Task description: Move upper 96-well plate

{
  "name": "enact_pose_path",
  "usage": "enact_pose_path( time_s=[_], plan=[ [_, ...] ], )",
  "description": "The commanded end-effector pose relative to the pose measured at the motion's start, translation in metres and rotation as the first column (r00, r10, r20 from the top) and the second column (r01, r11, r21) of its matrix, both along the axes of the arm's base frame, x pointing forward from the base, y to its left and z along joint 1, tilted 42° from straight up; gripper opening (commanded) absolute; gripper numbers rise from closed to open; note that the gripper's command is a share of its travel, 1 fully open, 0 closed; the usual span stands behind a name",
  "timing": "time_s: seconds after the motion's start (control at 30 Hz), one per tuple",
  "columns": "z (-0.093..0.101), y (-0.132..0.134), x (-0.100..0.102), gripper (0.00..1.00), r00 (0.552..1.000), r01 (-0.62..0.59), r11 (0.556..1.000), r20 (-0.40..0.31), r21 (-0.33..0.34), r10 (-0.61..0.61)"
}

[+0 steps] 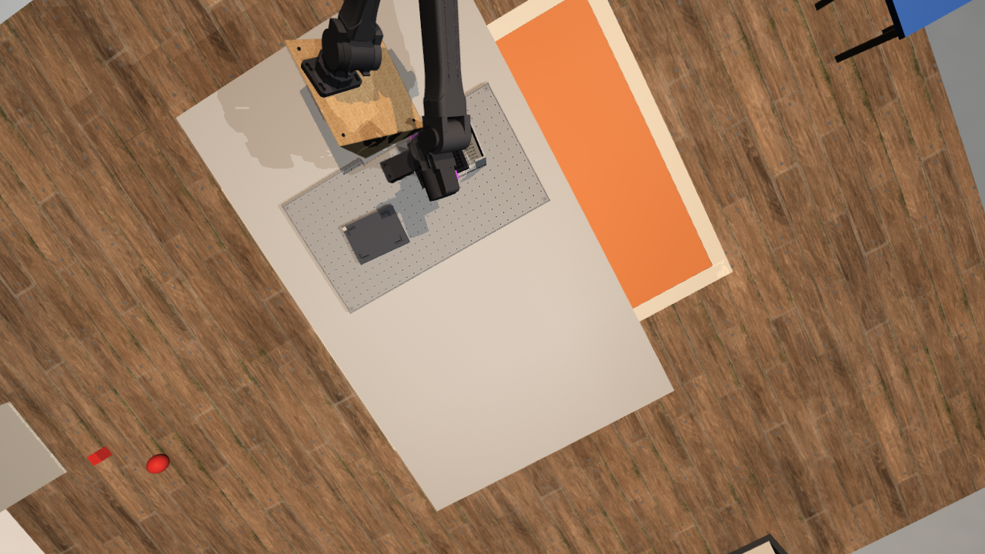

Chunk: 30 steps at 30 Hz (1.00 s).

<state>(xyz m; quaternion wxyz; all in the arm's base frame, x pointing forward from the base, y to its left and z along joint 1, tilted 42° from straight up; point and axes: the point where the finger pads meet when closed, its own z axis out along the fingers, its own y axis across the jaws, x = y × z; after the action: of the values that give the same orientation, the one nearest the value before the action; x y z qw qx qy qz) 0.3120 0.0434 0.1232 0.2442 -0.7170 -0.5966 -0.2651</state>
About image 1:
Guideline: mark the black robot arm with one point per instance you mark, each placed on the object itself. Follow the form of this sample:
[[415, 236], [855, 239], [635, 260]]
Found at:
[[353, 42]]

